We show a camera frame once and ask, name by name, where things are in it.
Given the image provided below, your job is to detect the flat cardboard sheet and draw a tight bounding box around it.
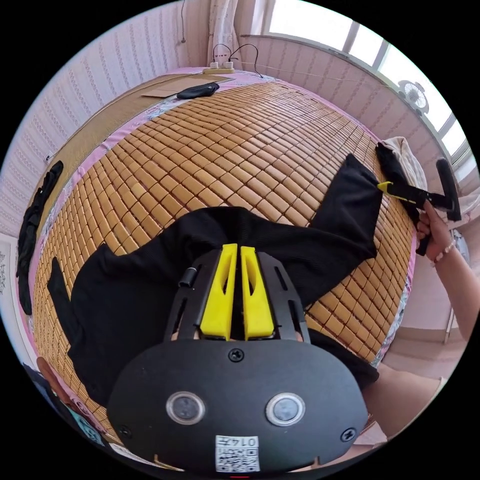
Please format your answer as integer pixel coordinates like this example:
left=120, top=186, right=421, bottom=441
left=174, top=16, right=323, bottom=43
left=141, top=73, right=237, bottom=100

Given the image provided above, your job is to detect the black garment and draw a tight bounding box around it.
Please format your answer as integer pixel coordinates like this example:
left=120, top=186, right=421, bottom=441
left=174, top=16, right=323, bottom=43
left=16, top=160, right=65, bottom=317

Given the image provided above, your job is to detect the white fan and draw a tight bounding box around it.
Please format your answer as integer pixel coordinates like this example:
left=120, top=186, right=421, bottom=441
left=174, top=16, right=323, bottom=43
left=397, top=79, right=431, bottom=116

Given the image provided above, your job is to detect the person's right forearm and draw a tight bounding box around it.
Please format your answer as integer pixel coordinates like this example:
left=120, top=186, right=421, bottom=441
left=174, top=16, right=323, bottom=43
left=431, top=241, right=480, bottom=343

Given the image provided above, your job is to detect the pile of clothes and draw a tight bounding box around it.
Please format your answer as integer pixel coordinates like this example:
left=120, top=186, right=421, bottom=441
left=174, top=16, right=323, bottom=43
left=374, top=136, right=429, bottom=226

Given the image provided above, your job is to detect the power strip with plugs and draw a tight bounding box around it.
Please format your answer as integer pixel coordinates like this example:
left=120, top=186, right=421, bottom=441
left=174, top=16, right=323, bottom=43
left=202, top=43, right=263, bottom=80

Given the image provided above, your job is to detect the pale curtain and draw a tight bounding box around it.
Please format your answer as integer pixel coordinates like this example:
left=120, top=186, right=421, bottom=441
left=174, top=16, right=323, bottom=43
left=207, top=0, right=242, bottom=69

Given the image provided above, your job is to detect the person's body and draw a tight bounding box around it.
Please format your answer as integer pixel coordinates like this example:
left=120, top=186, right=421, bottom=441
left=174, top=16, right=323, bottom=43
left=358, top=359, right=449, bottom=453

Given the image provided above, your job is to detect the black pouch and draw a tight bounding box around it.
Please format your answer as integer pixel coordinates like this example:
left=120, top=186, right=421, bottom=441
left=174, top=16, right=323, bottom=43
left=176, top=82, right=221, bottom=101

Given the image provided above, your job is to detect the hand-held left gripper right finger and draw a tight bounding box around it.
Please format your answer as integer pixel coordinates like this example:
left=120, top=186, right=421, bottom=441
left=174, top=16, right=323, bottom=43
left=239, top=246, right=274, bottom=342

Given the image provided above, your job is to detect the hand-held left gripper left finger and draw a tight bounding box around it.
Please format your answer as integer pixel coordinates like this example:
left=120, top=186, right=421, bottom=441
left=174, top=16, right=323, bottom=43
left=199, top=243, right=238, bottom=341

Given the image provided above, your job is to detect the bed with bamboo mat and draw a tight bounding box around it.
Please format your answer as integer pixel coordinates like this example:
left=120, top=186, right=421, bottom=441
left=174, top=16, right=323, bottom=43
left=28, top=66, right=419, bottom=447

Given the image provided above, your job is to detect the window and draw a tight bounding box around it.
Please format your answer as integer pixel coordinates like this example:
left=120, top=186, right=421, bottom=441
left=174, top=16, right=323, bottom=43
left=262, top=0, right=474, bottom=168

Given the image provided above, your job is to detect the person's right hand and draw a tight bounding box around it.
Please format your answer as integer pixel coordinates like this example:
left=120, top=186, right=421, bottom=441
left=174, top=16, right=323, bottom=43
left=415, top=201, right=458, bottom=268

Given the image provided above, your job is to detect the black long sleeve shirt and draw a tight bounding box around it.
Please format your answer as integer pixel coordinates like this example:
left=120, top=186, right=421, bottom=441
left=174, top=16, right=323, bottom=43
left=46, top=152, right=380, bottom=407

